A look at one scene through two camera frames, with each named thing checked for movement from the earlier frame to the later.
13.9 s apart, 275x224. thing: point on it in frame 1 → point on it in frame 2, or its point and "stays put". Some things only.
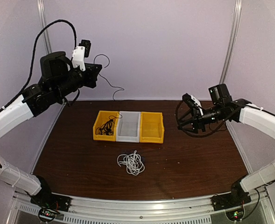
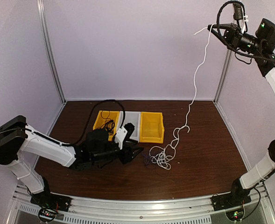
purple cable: (135, 157) → (146, 161)
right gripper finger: (189, 115) → (222, 26)
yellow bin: (151, 127) stays put
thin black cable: (109, 84) → (106, 118)
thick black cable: (106, 129) stays put
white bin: (128, 128) stays put
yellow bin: (102, 117) stays put
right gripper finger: (189, 126) → (223, 39)
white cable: (134, 164) → (166, 157)
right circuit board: (236, 215) stays put
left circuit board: (47, 214) stays put
